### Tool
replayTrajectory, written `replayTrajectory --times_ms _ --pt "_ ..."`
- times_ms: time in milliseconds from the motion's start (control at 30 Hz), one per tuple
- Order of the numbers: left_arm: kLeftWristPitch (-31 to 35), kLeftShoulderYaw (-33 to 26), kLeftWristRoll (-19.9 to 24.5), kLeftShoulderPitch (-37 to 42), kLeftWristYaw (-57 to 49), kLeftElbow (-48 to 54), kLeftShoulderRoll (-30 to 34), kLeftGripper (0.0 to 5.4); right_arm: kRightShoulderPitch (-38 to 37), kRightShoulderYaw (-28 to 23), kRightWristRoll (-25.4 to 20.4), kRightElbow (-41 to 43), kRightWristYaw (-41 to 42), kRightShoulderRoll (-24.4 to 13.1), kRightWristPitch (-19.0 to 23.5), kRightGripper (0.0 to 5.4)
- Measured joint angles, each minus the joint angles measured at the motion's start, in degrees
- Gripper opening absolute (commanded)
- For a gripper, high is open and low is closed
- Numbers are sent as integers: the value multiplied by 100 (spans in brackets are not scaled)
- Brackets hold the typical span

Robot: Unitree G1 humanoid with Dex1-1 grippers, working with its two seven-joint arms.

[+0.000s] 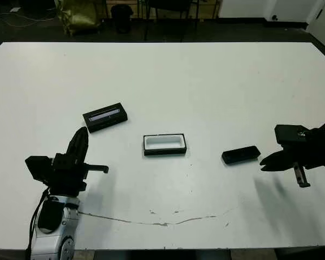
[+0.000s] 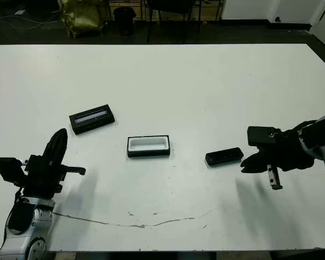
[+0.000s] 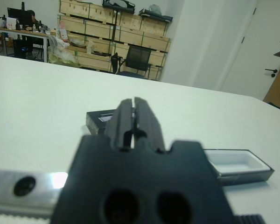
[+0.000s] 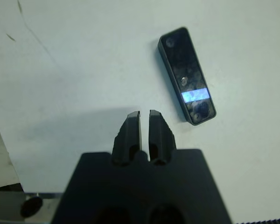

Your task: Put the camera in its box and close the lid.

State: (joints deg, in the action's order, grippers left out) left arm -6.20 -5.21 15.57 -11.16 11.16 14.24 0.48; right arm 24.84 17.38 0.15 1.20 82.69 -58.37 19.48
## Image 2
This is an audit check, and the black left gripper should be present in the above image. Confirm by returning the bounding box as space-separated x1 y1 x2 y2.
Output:
21 128 87 200

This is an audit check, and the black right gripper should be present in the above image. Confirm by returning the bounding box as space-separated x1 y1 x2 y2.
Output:
240 129 315 191

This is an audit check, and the slim black camera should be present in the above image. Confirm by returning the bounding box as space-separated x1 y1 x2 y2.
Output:
205 147 244 166

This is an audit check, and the black box lid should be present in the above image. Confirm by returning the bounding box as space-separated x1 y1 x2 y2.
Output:
68 103 116 135

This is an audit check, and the black box base white insert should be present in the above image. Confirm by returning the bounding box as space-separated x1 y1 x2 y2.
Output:
126 134 171 159

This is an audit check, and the large crumpled plastic bag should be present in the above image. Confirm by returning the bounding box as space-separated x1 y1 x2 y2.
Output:
58 0 102 38

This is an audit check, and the black trash bin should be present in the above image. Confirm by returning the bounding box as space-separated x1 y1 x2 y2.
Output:
113 6 136 36

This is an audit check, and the black office chair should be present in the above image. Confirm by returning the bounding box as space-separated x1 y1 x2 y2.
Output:
147 0 203 44

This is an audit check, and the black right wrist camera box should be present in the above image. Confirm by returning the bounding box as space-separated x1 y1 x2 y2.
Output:
246 126 283 147

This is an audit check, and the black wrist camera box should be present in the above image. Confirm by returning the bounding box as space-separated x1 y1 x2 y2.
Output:
246 126 283 147
0 157 25 185

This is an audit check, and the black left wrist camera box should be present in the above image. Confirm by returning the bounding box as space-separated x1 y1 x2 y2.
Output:
0 157 25 185

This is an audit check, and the white floor cable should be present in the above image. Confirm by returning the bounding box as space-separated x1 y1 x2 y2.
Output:
0 13 60 29

